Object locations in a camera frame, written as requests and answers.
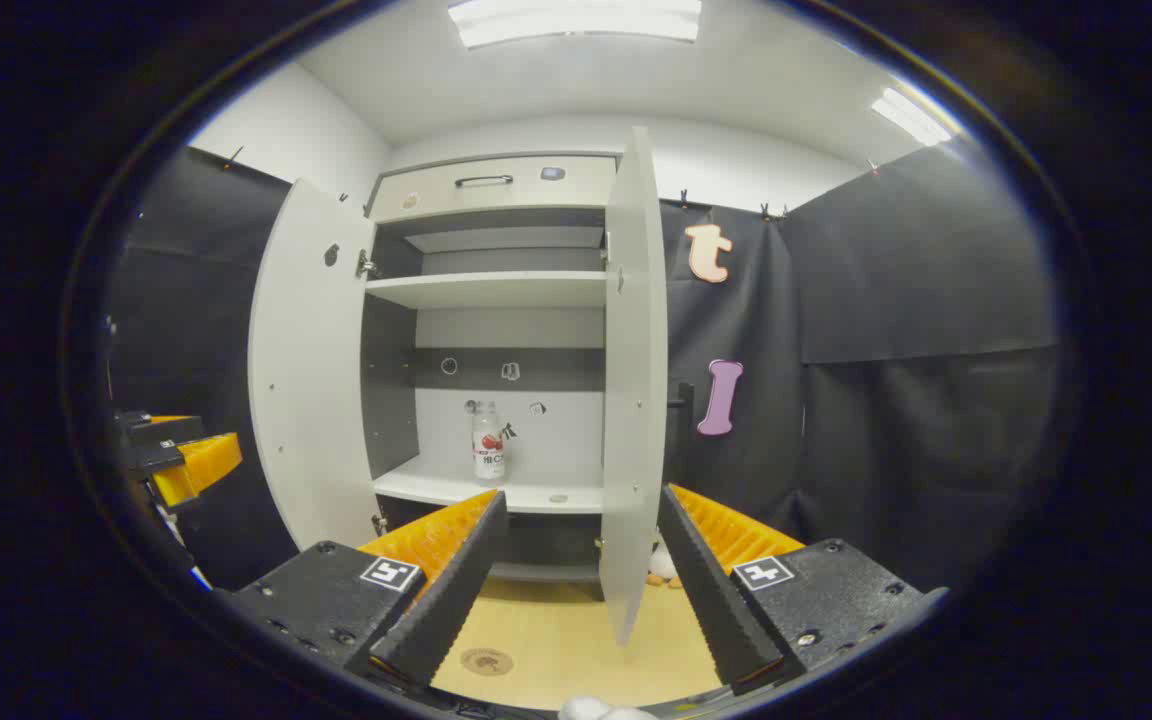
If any long ceiling light panel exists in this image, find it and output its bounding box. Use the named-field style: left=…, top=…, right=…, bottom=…
left=448, top=0, right=703, bottom=49

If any black backdrop cloth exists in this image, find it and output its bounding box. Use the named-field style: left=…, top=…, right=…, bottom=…
left=101, top=135, right=1062, bottom=601

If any small ceiling light panel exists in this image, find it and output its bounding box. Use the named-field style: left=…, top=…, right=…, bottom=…
left=871, top=87, right=955, bottom=148

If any clear plastic bottle red label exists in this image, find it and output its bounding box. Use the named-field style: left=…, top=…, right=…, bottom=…
left=472, top=400, right=507, bottom=481

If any grey cabinet door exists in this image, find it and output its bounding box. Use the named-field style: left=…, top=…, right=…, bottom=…
left=598, top=125, right=695, bottom=649
left=248, top=178, right=379, bottom=551

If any grey cabinet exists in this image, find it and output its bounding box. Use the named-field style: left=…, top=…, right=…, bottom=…
left=364, top=150, right=627, bottom=601

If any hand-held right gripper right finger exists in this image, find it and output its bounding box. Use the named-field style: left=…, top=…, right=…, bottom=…
left=656, top=484, right=947, bottom=698

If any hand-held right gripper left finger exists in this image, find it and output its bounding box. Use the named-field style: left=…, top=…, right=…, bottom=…
left=221, top=488, right=509, bottom=691

